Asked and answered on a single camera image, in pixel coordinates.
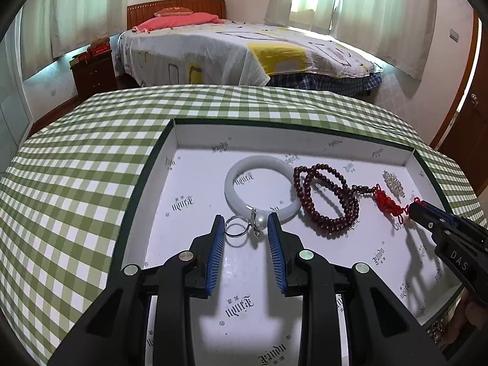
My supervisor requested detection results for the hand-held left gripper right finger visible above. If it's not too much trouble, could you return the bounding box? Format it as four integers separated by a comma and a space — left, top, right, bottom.
267, 213, 448, 366

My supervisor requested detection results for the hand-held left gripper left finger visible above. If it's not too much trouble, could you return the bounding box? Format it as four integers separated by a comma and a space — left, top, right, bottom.
46, 214, 227, 366

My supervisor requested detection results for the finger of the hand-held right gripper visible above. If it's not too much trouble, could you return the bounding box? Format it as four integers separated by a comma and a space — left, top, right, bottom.
412, 201, 458, 226
409, 208, 439, 242

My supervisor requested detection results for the silver pearl ring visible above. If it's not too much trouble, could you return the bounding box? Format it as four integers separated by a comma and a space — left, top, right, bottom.
224, 210, 264, 239

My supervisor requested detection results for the dark green cardboard box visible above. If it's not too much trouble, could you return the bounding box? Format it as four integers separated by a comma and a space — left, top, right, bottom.
108, 117, 479, 366

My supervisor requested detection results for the dark red bead bracelet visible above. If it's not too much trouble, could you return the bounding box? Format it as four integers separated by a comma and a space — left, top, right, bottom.
293, 163, 422, 237

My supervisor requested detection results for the white jade bangle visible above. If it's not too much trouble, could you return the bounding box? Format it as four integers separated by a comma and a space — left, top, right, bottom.
224, 156, 294, 222

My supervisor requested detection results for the person's right hand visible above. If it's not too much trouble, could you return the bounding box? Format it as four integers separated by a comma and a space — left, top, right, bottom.
466, 302, 488, 330

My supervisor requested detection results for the brown wooden door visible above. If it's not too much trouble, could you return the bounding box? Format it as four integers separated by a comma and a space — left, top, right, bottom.
429, 8, 488, 184

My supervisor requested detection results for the green checked tablecloth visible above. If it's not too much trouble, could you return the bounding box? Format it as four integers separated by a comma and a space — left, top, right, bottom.
0, 84, 485, 366

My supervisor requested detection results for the blue plaid bed skirt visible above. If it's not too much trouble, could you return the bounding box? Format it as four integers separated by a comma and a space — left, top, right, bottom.
269, 72, 382, 98

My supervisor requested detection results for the bed with patterned sheet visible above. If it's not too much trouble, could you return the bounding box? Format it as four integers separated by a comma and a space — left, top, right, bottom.
116, 21, 384, 88

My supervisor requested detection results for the dark wooden nightstand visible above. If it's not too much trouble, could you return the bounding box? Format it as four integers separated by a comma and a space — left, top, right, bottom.
69, 51, 119, 98

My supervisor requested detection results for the pink pillow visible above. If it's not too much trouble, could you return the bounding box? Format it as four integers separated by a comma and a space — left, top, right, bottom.
131, 12, 225, 33

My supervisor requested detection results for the brown cushion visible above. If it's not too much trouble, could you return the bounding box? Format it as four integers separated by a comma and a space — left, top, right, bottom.
154, 6, 193, 16

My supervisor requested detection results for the wooden headboard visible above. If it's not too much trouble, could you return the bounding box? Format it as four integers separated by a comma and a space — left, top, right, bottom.
127, 0, 226, 31

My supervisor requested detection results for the frosted glass wardrobe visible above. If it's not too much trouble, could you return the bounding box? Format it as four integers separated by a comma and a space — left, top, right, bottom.
0, 19, 33, 176

